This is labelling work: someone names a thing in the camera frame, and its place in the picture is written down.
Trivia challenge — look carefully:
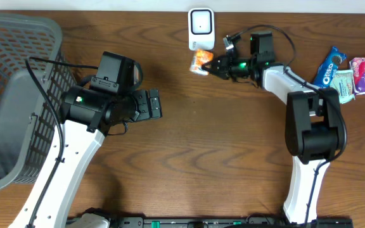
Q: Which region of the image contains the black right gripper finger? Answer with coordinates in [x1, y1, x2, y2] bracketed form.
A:
[202, 60, 220, 69]
[205, 67, 222, 78]

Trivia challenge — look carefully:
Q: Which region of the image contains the orange small box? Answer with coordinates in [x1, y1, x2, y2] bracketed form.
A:
[189, 49, 214, 75]

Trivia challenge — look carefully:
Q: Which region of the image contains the blue snack wrapper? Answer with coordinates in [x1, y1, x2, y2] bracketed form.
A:
[313, 46, 347, 88]

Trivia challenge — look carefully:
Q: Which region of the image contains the teal snack packet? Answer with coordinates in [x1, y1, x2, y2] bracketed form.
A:
[330, 70, 355, 104]

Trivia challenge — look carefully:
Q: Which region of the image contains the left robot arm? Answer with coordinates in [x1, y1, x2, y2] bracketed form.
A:
[10, 51, 162, 227]

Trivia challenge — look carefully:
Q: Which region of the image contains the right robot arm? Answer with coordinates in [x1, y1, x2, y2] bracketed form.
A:
[201, 31, 347, 227]

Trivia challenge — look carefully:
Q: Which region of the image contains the white barcode scanner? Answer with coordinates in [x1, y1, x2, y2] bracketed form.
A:
[188, 8, 215, 51]

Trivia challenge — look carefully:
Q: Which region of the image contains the grey plastic mesh basket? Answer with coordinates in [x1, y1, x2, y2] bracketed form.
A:
[0, 13, 75, 189]

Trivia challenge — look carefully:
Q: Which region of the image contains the black left camera cable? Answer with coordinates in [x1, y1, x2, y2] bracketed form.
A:
[24, 56, 99, 228]

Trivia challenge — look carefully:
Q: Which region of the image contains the black camera cable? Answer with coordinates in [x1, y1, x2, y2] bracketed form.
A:
[24, 56, 99, 228]
[228, 24, 348, 225]

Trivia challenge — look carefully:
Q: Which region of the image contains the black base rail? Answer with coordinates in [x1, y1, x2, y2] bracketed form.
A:
[67, 208, 354, 228]

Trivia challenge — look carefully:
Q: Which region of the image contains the black right camera cable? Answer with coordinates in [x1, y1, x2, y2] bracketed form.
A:
[228, 24, 348, 225]

